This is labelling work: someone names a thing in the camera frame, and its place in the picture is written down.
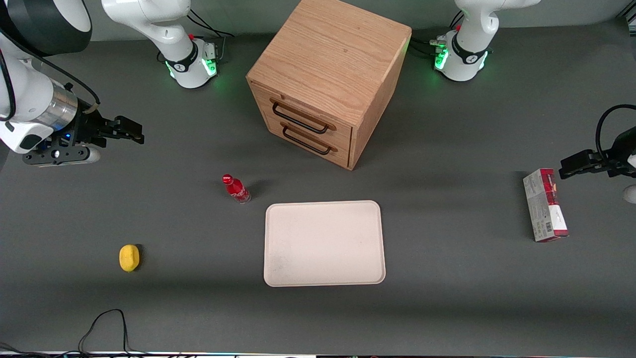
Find black left arm base cables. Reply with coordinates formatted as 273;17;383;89
410;12;464;59

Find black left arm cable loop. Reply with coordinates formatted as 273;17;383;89
595;104;636;161

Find red coke bottle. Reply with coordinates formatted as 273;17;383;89
222;174;252;204

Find black cable on table edge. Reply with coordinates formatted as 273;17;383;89
0;309;150;358

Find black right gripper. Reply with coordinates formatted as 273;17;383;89
64;101;145;149

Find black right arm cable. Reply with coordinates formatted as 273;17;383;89
0;27;101;122

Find black right arm base cables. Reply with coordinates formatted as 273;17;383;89
188;9;235;61

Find grey and red carton box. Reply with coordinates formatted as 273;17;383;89
523;168;569;243

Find wooden drawer cabinet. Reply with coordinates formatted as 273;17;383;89
246;0;412;171

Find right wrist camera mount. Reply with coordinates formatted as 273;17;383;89
22;143;101;168

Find beige rectangular tray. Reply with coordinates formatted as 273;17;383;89
263;200;387;287

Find black arm base cables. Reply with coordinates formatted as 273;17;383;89
188;9;235;61
410;12;464;59

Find black drawer handle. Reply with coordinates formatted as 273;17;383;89
271;101;331;135
282;125;332;156

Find yellow lemon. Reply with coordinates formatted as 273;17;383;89
119;244;141;272

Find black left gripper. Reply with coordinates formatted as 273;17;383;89
559;126;636;180

